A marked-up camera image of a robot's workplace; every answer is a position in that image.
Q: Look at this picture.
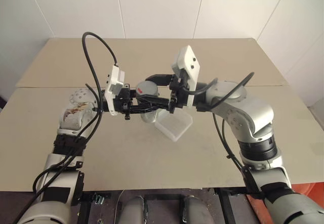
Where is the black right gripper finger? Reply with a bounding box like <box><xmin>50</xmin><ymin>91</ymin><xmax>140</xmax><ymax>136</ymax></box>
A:
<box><xmin>145</xmin><ymin>73</ymin><xmax>175</xmax><ymax>86</ymax></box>
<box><xmin>136</xmin><ymin>97</ymin><xmax>171</xmax><ymax>108</ymax></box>

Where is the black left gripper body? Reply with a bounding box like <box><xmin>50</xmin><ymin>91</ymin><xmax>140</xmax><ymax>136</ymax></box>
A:
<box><xmin>114</xmin><ymin>81</ymin><xmax>138</xmax><ymax>121</ymax></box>

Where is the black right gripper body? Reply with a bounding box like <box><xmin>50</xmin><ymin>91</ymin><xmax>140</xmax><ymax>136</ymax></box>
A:
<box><xmin>168</xmin><ymin>74</ymin><xmax>190</xmax><ymax>114</ymax></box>

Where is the clear glass jar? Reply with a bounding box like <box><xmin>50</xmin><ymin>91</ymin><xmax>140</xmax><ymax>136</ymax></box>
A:
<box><xmin>140</xmin><ymin>107</ymin><xmax>159</xmax><ymax>123</ymax></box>

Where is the clear plastic box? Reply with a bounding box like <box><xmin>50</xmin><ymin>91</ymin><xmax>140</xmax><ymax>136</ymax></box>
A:
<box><xmin>154</xmin><ymin>108</ymin><xmax>194</xmax><ymax>142</ymax></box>

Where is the silver metal clamp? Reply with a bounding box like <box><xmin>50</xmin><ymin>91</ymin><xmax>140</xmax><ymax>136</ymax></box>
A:
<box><xmin>93</xmin><ymin>192</ymin><xmax>105</xmax><ymax>205</ymax></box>

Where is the dark grey rounded shape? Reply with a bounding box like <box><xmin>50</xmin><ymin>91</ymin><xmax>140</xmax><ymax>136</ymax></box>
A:
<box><xmin>181</xmin><ymin>194</ymin><xmax>208</xmax><ymax>224</ymax></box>
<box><xmin>123</xmin><ymin>195</ymin><xmax>148</xmax><ymax>224</ymax></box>

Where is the orange object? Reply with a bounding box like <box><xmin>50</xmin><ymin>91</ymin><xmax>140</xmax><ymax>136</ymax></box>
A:
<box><xmin>290</xmin><ymin>182</ymin><xmax>324</xmax><ymax>205</ymax></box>

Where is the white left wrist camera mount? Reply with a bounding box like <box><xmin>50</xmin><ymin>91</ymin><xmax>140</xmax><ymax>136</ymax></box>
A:
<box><xmin>104</xmin><ymin>64</ymin><xmax>126</xmax><ymax>117</ymax></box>

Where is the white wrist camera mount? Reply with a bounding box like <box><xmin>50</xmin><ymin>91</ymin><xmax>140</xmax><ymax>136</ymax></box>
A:
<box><xmin>171</xmin><ymin>45</ymin><xmax>201</xmax><ymax>107</ymax></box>
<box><xmin>104</xmin><ymin>64</ymin><xmax>126</xmax><ymax>117</ymax></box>

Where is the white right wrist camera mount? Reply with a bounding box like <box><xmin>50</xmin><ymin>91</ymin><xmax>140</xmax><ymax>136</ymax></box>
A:
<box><xmin>171</xmin><ymin>45</ymin><xmax>201</xmax><ymax>107</ymax></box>

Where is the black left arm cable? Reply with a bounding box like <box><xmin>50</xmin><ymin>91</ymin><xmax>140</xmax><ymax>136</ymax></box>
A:
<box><xmin>32</xmin><ymin>31</ymin><xmax>121</xmax><ymax>211</ymax></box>

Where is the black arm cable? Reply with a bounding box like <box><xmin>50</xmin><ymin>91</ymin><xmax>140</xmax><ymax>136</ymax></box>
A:
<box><xmin>182</xmin><ymin>71</ymin><xmax>263</xmax><ymax>201</ymax></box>
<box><xmin>32</xmin><ymin>31</ymin><xmax>121</xmax><ymax>211</ymax></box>

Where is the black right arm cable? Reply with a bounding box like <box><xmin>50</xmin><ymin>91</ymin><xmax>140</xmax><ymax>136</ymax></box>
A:
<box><xmin>182</xmin><ymin>71</ymin><xmax>263</xmax><ymax>201</ymax></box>

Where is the thin white wire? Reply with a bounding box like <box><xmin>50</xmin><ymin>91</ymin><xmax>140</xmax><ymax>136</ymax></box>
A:
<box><xmin>113</xmin><ymin>189</ymin><xmax>125</xmax><ymax>224</ymax></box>

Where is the black metal table frame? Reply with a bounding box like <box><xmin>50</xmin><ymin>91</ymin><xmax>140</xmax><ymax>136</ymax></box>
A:
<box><xmin>75</xmin><ymin>187</ymin><xmax>256</xmax><ymax>224</ymax></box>

